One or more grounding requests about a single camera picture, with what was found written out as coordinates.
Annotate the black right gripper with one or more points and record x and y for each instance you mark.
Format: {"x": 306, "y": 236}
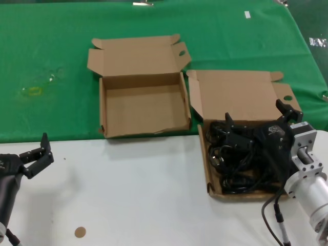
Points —
{"x": 273, "y": 135}

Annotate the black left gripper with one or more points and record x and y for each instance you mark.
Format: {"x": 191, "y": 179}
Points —
{"x": 9, "y": 165}

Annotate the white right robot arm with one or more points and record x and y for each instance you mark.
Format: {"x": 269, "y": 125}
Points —
{"x": 312, "y": 189}

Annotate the open cardboard box intact edge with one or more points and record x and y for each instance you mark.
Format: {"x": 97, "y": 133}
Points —
{"x": 230, "y": 94}

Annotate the cardboard box with torn edge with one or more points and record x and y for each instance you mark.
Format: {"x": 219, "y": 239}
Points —
{"x": 143, "y": 107}

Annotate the brown cardboard disc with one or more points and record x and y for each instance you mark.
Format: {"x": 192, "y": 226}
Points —
{"x": 80, "y": 232}

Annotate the shiny silver floor debris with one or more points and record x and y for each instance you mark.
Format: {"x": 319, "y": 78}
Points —
{"x": 317, "y": 42}

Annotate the white tape piece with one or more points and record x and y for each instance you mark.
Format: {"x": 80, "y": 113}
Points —
{"x": 247, "y": 14}

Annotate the green table cloth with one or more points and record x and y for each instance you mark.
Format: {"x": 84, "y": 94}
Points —
{"x": 51, "y": 38}

